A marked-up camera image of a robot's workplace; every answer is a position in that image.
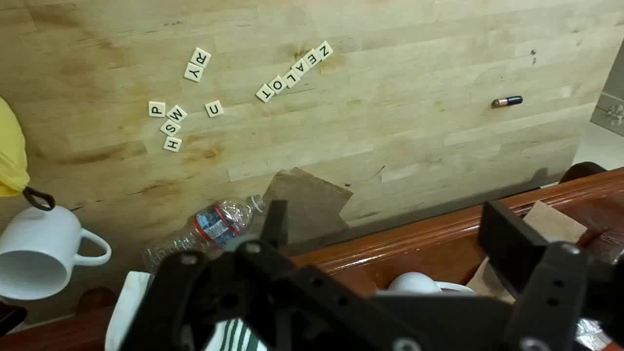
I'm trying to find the cream letter tile A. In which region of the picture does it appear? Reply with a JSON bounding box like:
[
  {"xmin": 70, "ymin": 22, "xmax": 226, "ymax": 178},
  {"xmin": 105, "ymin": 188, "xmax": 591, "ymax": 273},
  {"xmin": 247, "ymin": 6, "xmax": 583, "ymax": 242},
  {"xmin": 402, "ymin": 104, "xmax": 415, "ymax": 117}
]
[{"xmin": 288, "ymin": 57, "xmax": 312, "ymax": 80}]

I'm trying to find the cream letter tile Z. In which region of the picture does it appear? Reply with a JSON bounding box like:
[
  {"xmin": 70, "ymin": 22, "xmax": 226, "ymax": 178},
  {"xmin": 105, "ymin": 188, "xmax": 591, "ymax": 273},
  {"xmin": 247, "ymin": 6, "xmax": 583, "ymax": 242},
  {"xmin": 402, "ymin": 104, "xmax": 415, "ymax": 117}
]
[{"xmin": 312, "ymin": 39, "xmax": 335, "ymax": 63}]

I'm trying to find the cream letter tile L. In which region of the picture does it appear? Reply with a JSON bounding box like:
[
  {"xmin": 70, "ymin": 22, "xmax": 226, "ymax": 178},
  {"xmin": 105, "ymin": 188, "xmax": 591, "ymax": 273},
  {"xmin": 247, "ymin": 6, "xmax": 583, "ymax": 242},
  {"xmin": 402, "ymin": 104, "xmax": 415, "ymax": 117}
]
[{"xmin": 277, "ymin": 65, "xmax": 302, "ymax": 88}]

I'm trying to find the yellow cloth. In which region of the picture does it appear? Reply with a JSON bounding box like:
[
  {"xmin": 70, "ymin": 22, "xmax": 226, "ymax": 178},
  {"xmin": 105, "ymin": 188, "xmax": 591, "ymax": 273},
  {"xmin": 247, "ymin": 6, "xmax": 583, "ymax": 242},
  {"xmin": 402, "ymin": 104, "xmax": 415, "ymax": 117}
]
[{"xmin": 0, "ymin": 96, "xmax": 31, "ymax": 199}]

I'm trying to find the black loop strap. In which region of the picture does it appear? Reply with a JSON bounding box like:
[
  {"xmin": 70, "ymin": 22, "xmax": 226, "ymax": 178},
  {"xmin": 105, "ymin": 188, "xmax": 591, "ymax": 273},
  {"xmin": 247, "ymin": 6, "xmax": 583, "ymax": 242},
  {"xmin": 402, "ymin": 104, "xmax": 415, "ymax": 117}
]
[{"xmin": 21, "ymin": 186, "xmax": 58, "ymax": 213}]

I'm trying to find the brown paper sheet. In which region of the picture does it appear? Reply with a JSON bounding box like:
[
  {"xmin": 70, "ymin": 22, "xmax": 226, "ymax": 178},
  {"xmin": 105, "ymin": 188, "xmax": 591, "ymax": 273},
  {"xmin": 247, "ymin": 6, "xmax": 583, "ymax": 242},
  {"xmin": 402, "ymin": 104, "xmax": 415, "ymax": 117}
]
[
  {"xmin": 261, "ymin": 166, "xmax": 355, "ymax": 246},
  {"xmin": 464, "ymin": 199, "xmax": 591, "ymax": 306}
]

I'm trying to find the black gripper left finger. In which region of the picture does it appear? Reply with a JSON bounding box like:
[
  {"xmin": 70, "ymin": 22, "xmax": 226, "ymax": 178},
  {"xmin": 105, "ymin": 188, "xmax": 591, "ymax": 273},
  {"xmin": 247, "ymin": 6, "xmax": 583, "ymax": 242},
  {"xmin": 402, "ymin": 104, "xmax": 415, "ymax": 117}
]
[{"xmin": 119, "ymin": 199, "xmax": 417, "ymax": 351}]

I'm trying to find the cream letter tile U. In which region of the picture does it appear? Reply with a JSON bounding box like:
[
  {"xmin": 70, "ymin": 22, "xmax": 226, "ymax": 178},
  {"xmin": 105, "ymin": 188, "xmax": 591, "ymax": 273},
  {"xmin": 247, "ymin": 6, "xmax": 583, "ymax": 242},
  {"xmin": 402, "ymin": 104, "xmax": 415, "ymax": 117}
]
[{"xmin": 203, "ymin": 98, "xmax": 226, "ymax": 121}]

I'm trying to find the small dark marker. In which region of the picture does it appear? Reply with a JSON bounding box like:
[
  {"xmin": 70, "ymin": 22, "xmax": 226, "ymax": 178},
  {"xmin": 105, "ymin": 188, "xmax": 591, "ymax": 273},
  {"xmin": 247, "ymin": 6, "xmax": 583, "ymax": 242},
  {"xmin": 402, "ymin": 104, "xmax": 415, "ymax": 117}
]
[{"xmin": 489, "ymin": 94, "xmax": 524, "ymax": 110}]

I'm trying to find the cream letter tile E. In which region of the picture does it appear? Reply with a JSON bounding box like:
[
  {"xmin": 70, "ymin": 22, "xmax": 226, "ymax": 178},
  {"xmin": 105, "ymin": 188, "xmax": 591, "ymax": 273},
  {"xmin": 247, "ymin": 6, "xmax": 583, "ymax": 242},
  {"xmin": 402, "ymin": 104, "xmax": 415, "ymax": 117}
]
[{"xmin": 300, "ymin": 47, "xmax": 324, "ymax": 71}]

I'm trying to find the cream letter tile P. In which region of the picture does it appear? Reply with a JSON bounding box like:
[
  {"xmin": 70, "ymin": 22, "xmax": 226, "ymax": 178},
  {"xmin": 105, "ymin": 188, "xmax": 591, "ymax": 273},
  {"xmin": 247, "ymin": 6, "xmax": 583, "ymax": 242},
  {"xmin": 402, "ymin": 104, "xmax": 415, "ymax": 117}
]
[{"xmin": 146, "ymin": 100, "xmax": 168, "ymax": 121}]

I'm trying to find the clear bottle red blue label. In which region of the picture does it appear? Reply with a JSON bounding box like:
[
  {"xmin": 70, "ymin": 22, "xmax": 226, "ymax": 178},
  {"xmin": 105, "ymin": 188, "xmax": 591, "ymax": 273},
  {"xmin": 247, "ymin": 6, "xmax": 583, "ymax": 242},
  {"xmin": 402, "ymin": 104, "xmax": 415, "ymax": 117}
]
[{"xmin": 142, "ymin": 193, "xmax": 269, "ymax": 269}]

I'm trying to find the cream letter tile W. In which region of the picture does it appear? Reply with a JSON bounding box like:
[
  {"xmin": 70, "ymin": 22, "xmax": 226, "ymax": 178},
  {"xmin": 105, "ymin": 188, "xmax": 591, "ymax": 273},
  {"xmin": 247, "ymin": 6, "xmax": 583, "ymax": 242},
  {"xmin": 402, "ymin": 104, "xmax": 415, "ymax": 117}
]
[{"xmin": 166, "ymin": 104, "xmax": 189, "ymax": 125}]

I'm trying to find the reddish brown wooden table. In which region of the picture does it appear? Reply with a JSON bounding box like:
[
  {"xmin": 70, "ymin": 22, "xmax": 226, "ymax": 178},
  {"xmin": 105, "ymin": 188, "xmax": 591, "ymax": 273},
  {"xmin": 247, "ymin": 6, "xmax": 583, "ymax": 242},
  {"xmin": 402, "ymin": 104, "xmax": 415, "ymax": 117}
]
[{"xmin": 0, "ymin": 166, "xmax": 624, "ymax": 351}]

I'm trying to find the cream letter tile H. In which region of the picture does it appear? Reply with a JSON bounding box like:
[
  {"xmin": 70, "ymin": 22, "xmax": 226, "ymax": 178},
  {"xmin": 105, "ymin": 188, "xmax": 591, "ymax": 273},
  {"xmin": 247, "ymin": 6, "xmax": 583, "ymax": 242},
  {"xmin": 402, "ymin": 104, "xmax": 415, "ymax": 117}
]
[{"xmin": 162, "ymin": 135, "xmax": 185, "ymax": 156}]

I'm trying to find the green white striped cloth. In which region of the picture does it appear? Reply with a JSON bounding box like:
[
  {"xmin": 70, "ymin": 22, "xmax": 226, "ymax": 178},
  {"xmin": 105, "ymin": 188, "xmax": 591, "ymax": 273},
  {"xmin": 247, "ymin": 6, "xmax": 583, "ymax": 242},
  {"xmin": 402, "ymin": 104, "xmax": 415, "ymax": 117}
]
[{"xmin": 207, "ymin": 316, "xmax": 269, "ymax": 351}]

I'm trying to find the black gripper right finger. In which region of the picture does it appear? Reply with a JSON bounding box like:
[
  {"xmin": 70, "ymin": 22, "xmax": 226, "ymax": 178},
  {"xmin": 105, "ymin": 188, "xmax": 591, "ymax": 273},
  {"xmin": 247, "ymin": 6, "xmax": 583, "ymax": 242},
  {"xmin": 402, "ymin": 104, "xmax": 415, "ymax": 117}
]
[{"xmin": 478, "ymin": 199, "xmax": 624, "ymax": 351}]

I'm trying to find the cream letter tile O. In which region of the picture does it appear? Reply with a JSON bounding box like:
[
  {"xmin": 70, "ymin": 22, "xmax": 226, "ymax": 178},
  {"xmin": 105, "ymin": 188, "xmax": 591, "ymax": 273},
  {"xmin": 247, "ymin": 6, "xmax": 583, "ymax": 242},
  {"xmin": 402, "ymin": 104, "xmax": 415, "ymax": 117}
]
[{"xmin": 265, "ymin": 72, "xmax": 290, "ymax": 96}]

